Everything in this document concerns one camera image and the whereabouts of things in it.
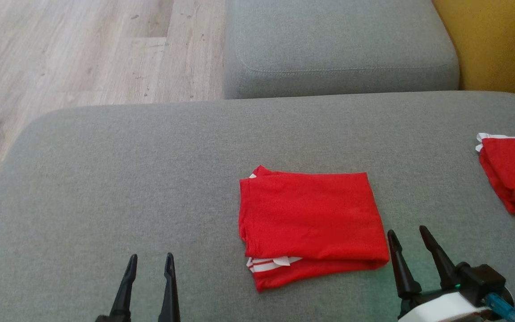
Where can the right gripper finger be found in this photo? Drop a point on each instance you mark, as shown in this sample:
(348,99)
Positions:
(438,257)
(403,268)

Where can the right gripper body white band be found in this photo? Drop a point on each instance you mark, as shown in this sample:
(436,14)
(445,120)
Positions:
(436,308)

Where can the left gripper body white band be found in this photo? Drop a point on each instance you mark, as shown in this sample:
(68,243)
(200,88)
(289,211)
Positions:
(112,319)

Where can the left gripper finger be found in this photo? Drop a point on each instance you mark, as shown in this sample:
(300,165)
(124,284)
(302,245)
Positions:
(125,286)
(170,290)

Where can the red white sports jersey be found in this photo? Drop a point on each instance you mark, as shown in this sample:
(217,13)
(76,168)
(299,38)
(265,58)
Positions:
(311,214)

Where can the large grey sofa seat cushion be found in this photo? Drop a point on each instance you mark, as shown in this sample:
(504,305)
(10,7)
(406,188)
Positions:
(128,188)

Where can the small grey sofa cushion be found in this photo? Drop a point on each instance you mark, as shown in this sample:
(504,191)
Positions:
(338,44)

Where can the blue right camera connector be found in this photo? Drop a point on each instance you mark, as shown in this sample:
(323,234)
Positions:
(501,306)

